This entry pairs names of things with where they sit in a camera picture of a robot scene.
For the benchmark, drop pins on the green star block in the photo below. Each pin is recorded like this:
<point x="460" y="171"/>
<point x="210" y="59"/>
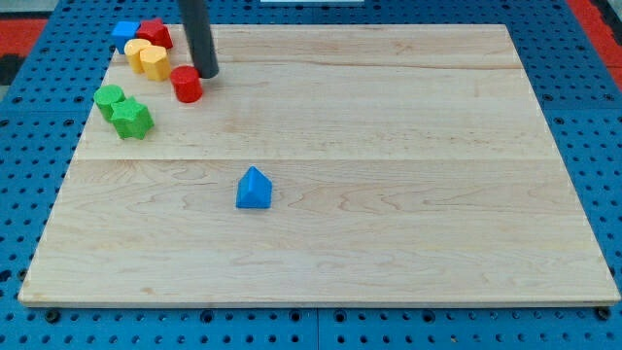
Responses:
<point x="131" y="119"/>

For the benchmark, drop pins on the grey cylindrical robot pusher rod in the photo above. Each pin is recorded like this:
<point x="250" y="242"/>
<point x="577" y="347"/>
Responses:
<point x="194" y="15"/>

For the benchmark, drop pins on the red star block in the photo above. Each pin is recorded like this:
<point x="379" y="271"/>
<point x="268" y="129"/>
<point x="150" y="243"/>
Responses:
<point x="156" y="32"/>

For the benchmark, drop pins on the blue triangular prism block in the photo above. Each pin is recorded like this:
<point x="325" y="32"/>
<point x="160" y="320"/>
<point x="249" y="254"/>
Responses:
<point x="254" y="190"/>

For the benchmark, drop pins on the light wooden board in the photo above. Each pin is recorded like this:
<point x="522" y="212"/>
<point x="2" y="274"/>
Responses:
<point x="411" y="166"/>

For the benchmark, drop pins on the red cylinder block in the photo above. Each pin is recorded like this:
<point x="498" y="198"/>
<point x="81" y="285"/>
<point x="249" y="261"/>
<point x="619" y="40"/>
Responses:
<point x="186" y="83"/>

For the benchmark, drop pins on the yellow hexagon block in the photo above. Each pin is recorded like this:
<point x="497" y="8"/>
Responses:
<point x="155" y="63"/>

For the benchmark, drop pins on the yellow cylinder block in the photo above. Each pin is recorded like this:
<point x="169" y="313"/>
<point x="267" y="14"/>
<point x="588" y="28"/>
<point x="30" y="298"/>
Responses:
<point x="132" y="50"/>

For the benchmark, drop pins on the green cylinder block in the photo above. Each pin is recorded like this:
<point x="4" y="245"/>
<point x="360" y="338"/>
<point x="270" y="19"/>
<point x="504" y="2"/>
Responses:
<point x="105" y="97"/>

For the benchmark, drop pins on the blue cube block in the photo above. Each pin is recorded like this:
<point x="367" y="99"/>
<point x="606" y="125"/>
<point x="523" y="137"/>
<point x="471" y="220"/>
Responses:
<point x="123" y="32"/>

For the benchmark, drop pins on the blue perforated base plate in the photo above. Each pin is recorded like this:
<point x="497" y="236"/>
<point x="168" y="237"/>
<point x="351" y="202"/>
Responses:
<point x="45" y="110"/>

